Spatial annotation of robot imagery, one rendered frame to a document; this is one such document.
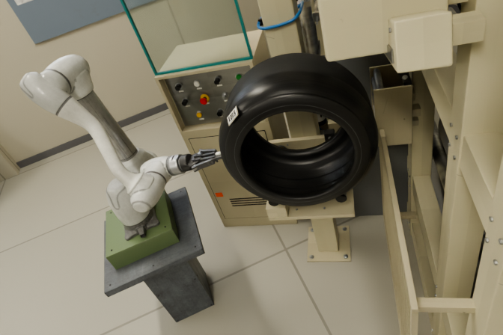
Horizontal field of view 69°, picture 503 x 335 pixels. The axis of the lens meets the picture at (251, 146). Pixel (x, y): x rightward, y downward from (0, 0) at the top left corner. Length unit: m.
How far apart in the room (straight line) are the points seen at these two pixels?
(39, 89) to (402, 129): 1.49
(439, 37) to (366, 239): 1.89
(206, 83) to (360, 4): 1.33
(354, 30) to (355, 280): 1.76
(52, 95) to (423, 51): 1.35
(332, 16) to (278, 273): 1.88
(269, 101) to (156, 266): 1.07
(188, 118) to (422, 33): 1.65
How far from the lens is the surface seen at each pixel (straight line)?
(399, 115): 1.66
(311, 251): 2.49
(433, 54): 0.78
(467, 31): 0.88
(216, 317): 2.43
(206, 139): 2.21
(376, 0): 0.83
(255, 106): 1.20
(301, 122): 1.74
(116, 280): 2.00
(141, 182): 1.56
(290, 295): 2.37
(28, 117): 4.62
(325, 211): 1.63
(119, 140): 1.89
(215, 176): 2.40
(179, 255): 1.90
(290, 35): 1.53
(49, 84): 1.69
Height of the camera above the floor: 2.04
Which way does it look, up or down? 37 degrees down
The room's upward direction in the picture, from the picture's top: 18 degrees counter-clockwise
